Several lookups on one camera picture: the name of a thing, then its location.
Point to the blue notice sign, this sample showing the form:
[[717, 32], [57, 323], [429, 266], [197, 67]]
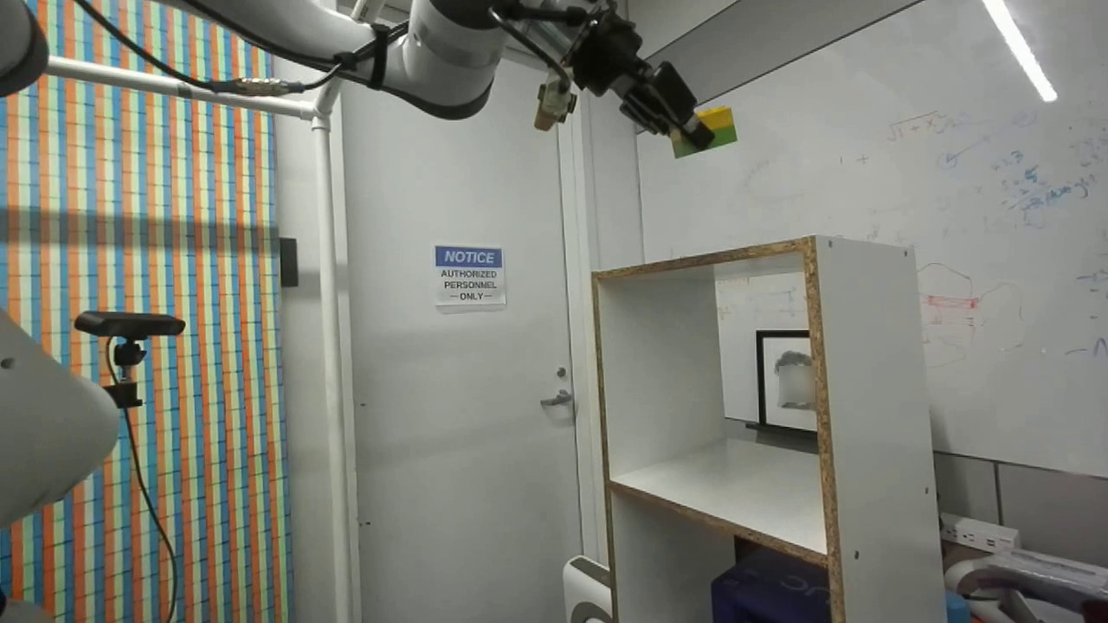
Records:
[[469, 276]]

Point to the framed portrait picture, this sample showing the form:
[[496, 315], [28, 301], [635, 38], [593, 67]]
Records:
[[784, 380]]

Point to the white wooden shelf unit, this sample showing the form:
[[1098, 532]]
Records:
[[695, 478]]

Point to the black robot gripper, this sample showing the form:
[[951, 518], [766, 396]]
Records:
[[602, 61]]

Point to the blue storage box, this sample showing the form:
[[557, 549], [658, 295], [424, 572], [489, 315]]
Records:
[[770, 590]]

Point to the black wall card reader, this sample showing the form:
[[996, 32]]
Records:
[[287, 261]]

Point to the white round air purifier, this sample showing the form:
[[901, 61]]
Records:
[[586, 590]]

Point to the door handle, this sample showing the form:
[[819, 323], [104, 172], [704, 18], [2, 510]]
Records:
[[563, 399]]

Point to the black camera on stand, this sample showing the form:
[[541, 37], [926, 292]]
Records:
[[122, 336]]

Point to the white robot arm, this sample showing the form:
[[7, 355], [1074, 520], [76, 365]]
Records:
[[443, 52]]

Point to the yellow green sponge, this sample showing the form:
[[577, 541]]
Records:
[[714, 125]]

